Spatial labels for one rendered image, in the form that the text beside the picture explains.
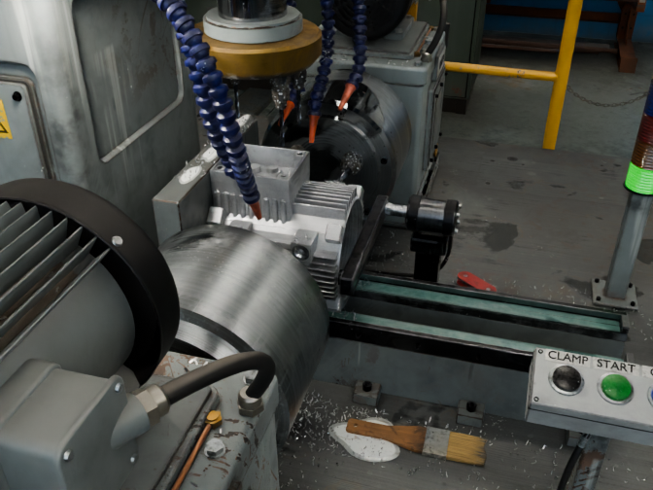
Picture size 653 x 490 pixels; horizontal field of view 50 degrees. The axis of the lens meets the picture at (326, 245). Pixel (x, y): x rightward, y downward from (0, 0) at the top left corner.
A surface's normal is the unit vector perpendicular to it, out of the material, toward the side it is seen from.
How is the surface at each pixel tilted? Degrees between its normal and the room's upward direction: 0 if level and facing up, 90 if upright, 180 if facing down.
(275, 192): 90
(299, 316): 62
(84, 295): 55
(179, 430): 0
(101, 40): 90
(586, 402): 21
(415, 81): 90
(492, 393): 90
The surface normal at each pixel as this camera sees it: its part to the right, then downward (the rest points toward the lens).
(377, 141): -0.27, 0.51
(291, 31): 0.83, 0.30
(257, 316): 0.61, -0.56
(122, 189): 0.96, 0.15
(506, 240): 0.00, -0.84
